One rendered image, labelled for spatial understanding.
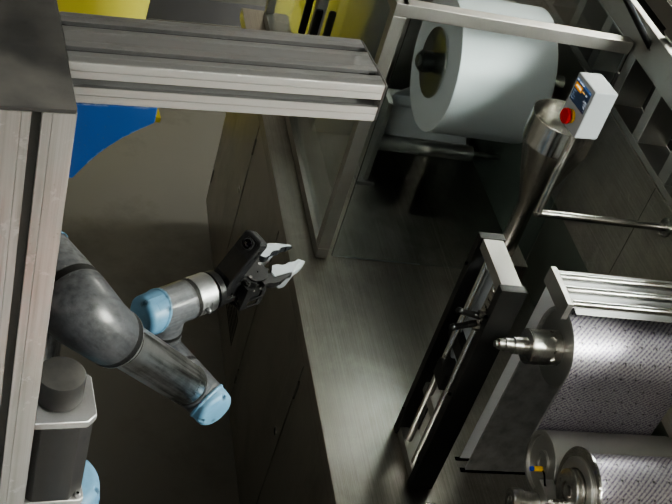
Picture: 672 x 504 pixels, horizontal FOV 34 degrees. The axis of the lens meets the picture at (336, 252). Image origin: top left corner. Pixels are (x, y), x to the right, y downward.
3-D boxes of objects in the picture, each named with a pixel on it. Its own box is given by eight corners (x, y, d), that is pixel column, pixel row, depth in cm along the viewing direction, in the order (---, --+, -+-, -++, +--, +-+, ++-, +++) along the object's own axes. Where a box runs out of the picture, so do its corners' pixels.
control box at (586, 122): (550, 116, 205) (571, 70, 199) (580, 118, 208) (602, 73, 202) (566, 138, 200) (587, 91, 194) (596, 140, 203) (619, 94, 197)
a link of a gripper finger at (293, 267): (295, 276, 219) (256, 284, 213) (305, 256, 215) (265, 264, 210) (303, 288, 217) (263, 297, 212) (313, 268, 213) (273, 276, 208)
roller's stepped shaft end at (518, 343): (489, 343, 196) (495, 330, 195) (519, 345, 198) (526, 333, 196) (493, 356, 194) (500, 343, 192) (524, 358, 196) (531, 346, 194)
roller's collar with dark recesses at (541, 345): (514, 345, 200) (527, 320, 196) (544, 348, 202) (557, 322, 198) (524, 371, 196) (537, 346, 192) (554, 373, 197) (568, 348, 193)
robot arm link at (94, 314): (121, 304, 155) (248, 394, 199) (78, 257, 161) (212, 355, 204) (62, 363, 155) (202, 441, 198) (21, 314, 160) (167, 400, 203)
